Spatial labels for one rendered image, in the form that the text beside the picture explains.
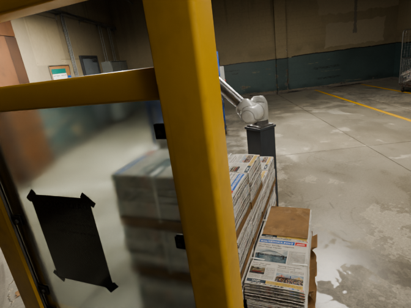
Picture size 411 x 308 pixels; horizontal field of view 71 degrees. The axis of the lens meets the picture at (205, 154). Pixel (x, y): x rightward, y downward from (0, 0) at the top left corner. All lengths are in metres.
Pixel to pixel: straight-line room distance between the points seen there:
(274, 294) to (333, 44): 11.06
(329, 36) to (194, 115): 11.61
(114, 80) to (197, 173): 0.24
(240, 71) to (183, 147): 10.82
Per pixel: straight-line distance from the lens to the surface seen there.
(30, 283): 1.12
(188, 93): 0.50
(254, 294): 1.59
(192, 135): 0.51
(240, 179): 1.46
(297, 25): 11.72
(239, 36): 11.34
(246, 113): 2.39
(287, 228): 1.90
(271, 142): 2.74
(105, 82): 0.61
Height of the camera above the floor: 1.65
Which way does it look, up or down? 18 degrees down
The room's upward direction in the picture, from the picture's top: 8 degrees counter-clockwise
